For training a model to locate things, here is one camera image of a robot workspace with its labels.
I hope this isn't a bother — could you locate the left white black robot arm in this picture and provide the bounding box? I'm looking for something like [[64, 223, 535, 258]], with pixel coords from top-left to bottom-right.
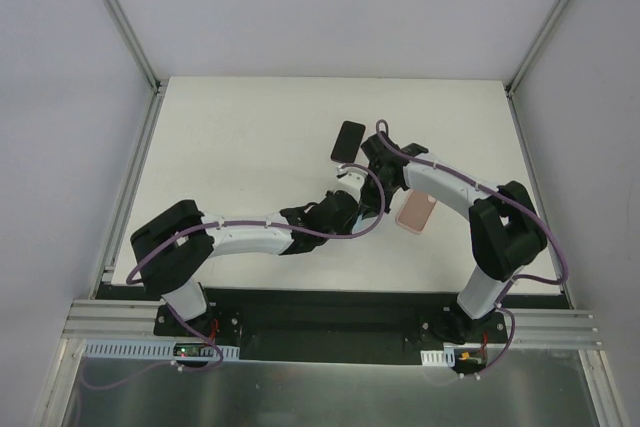
[[130, 190, 358, 338]]

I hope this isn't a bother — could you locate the metal front sheet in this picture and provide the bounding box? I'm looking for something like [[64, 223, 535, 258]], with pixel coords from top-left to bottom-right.
[[35, 339, 629, 426]]

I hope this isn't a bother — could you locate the aluminium frame post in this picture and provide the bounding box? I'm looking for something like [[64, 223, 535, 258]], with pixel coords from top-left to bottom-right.
[[101, 0, 162, 94], [504, 0, 573, 99]]

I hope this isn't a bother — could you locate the pink phone case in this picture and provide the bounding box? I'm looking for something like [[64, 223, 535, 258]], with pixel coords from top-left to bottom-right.
[[395, 190, 437, 235]]

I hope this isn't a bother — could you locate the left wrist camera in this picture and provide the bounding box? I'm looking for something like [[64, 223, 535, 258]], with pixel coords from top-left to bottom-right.
[[336, 167, 366, 201]]

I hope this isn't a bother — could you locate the left aluminium frame post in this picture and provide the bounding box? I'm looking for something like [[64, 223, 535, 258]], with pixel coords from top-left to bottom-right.
[[101, 0, 162, 94]]

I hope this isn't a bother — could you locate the left white cable duct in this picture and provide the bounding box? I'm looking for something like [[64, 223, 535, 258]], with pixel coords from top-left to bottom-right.
[[84, 340, 240, 362]]

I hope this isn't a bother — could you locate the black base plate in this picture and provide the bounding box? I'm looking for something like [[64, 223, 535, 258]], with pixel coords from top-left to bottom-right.
[[94, 282, 571, 363]]

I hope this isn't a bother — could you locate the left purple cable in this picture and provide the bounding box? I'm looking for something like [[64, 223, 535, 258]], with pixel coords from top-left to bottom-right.
[[79, 163, 392, 391]]

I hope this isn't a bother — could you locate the black smartphone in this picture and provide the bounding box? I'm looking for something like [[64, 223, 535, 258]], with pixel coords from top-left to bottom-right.
[[330, 121, 366, 163]]

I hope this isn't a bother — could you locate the right aluminium frame post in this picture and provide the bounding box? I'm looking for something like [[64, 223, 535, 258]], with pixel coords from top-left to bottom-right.
[[504, 0, 573, 99]]

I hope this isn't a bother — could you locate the white cable duct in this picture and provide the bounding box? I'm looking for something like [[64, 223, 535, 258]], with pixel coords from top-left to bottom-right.
[[84, 340, 240, 362], [420, 348, 456, 368]]

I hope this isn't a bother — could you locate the right white cable duct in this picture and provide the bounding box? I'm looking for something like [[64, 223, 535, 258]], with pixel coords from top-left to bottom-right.
[[420, 348, 456, 368]]

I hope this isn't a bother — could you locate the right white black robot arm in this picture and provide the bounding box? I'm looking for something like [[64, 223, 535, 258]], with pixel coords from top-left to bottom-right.
[[360, 133, 547, 344]]

